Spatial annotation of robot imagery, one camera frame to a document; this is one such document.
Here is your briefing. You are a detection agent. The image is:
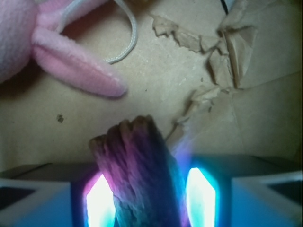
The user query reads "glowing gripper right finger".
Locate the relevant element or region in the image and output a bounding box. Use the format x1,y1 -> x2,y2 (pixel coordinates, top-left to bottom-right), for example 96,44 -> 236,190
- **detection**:
186,155 -> 303,227

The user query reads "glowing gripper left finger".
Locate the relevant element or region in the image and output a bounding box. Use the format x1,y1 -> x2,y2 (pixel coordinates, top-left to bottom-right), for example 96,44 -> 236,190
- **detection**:
0,163 -> 116,227

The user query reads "dark brown wood chip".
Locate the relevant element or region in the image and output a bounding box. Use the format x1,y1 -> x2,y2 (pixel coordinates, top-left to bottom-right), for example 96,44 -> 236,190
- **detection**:
89,115 -> 189,227

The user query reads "brown paper bag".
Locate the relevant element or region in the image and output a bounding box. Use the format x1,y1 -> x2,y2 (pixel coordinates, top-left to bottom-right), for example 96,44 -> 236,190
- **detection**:
0,0 -> 303,170

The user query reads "pink plush bunny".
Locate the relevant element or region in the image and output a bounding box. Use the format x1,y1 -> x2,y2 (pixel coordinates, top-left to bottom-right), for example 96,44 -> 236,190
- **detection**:
0,0 -> 138,97

